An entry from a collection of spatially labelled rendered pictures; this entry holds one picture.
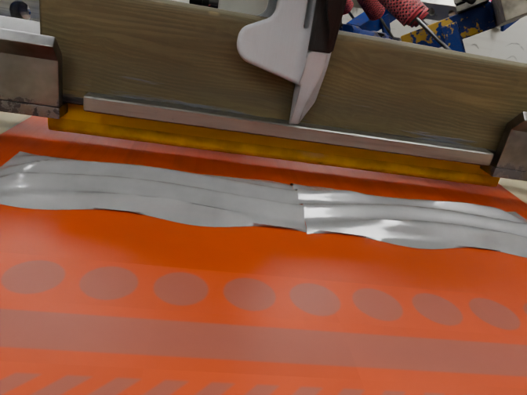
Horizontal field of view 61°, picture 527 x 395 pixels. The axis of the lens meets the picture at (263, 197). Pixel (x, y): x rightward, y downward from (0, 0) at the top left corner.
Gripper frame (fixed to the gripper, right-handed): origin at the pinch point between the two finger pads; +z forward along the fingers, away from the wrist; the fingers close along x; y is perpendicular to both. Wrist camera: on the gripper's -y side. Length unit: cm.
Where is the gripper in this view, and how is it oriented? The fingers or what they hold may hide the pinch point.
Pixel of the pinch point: (301, 100)
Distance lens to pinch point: 34.0
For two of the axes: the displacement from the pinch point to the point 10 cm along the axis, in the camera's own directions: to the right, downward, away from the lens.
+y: -9.8, -1.0, -1.5
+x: 0.9, 4.2, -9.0
